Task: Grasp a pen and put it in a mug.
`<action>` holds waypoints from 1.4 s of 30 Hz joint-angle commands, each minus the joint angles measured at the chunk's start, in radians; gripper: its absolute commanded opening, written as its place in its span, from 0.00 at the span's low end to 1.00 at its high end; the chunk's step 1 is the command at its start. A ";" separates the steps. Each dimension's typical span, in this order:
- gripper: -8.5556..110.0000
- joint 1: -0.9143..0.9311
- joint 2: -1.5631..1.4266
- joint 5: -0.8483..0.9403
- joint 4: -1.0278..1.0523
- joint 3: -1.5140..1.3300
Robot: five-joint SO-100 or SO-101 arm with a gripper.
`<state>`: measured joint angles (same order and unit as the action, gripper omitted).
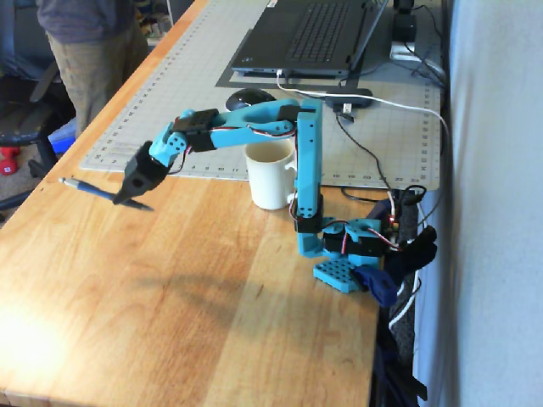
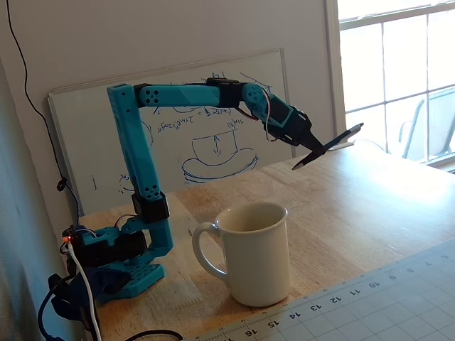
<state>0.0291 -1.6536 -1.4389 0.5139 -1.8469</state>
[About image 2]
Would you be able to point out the whiteboard with blue writing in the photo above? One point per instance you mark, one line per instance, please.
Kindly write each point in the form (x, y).
(199, 149)

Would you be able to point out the teal robot arm with base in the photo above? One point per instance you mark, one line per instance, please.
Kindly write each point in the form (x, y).
(135, 142)

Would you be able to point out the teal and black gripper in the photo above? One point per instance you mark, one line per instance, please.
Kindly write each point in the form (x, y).
(301, 128)

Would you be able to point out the dark blue table clamp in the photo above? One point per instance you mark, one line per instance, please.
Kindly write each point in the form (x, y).
(106, 280)

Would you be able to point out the grey gridded cutting mat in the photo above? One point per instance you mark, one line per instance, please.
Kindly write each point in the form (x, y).
(373, 305)

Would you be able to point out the cream ceramic mug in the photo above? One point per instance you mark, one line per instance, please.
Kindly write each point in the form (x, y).
(256, 255)

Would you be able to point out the patio chair outside window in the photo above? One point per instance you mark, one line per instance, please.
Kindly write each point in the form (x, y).
(432, 124)

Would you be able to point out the white framed window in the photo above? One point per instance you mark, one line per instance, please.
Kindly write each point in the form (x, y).
(394, 71)

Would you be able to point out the black pen with silver end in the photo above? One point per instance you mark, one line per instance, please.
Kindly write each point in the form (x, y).
(337, 140)

